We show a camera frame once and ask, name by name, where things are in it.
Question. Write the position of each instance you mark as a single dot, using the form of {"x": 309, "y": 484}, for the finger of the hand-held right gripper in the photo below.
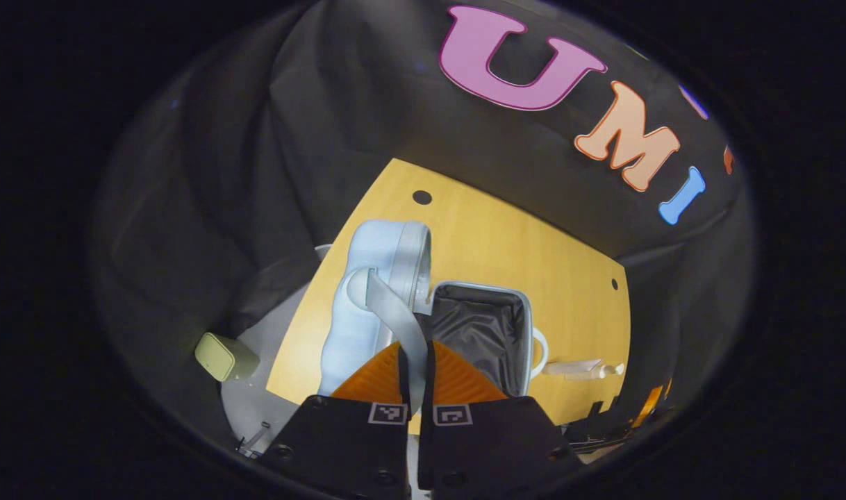
{"x": 649, "y": 406}

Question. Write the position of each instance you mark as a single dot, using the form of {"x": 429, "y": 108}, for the pale green box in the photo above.
{"x": 221, "y": 357}

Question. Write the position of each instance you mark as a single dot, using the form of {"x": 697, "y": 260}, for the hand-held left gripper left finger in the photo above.
{"x": 346, "y": 451}

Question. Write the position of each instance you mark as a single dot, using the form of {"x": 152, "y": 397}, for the light blue suitcase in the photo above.
{"x": 367, "y": 305}

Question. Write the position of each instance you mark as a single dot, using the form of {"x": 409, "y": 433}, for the white cream tube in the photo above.
{"x": 569, "y": 369}

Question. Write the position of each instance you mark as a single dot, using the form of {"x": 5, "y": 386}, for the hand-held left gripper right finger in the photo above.
{"x": 485, "y": 451}

